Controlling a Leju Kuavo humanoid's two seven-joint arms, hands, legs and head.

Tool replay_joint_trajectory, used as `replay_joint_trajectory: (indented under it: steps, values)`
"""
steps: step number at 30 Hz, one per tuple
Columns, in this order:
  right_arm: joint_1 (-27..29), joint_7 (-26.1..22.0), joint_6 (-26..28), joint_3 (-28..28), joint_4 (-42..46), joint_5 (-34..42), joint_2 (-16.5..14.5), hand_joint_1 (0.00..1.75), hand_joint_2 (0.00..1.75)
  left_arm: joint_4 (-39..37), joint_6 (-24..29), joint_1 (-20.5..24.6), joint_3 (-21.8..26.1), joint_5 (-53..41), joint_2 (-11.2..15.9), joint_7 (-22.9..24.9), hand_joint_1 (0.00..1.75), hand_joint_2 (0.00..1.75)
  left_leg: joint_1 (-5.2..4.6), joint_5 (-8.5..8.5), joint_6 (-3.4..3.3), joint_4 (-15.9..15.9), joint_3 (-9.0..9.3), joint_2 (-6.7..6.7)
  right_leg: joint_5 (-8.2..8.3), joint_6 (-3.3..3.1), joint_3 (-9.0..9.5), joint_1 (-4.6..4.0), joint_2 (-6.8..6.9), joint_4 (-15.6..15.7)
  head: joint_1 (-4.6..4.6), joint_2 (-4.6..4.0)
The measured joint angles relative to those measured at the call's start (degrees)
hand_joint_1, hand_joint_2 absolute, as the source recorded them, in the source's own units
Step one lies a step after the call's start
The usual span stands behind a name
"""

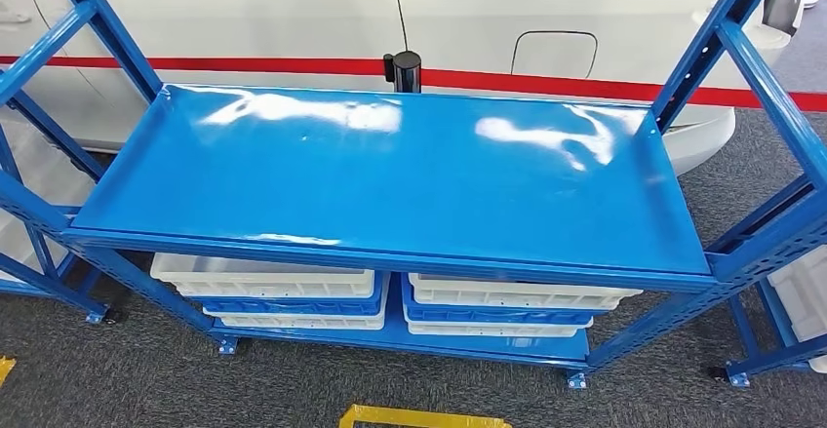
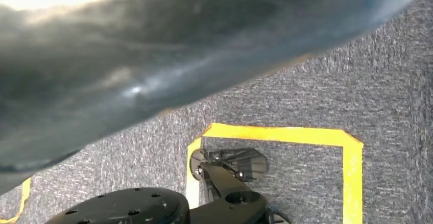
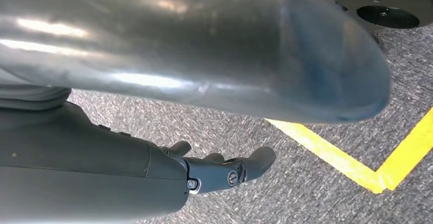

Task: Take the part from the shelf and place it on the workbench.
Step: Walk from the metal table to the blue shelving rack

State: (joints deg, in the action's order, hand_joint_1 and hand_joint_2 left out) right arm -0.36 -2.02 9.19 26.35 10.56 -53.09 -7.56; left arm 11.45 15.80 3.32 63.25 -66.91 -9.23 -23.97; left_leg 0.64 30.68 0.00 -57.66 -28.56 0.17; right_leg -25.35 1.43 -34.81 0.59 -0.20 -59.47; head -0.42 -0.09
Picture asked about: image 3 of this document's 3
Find yellow floor tape square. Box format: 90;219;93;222
265;107;433;195

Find silver robot right thigh shell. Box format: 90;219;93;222
0;0;392;125

